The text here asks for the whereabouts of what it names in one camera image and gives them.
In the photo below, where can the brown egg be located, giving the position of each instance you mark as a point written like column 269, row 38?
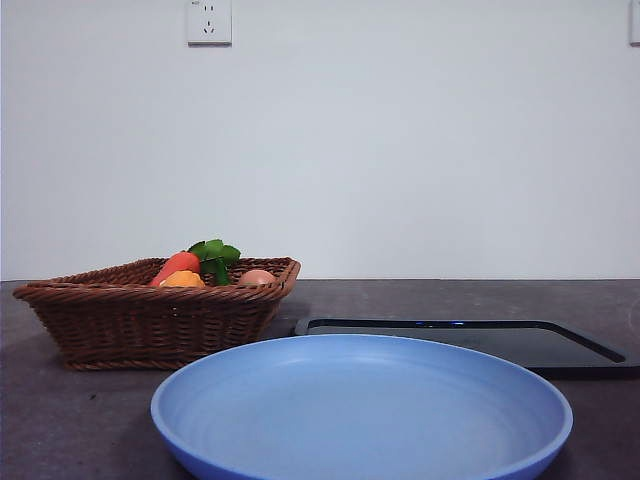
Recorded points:
column 256, row 277

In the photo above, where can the black rectangular tray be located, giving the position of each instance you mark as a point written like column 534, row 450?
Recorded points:
column 550, row 346

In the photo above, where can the white wall socket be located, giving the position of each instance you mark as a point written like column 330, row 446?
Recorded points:
column 210, row 22

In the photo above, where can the brown wicker basket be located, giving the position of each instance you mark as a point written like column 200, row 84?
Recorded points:
column 150, row 325

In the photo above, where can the orange carrot with green leaves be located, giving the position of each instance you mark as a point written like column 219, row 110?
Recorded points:
column 180, row 264

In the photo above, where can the blue round plate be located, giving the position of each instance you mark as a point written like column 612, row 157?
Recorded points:
column 360, row 410

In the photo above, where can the yellow-orange corn cob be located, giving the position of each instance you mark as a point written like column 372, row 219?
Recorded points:
column 184, row 280

